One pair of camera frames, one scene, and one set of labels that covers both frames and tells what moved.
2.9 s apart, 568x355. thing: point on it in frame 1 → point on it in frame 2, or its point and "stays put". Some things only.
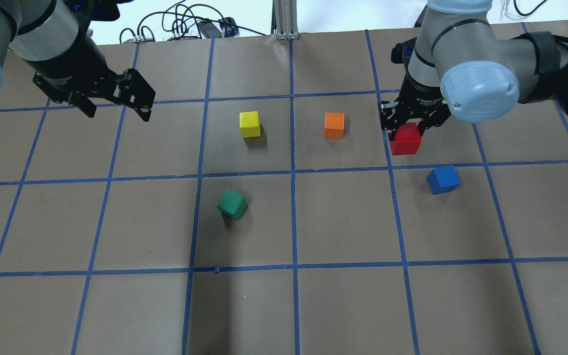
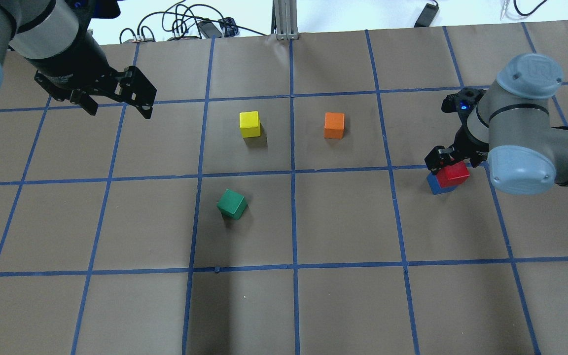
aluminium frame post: x=284 y=19 stays put
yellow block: x=249 y=125 stays put
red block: x=407 y=140 → x=452 y=174
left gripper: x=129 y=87 stays put
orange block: x=334 y=125 stays put
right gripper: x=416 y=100 → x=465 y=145
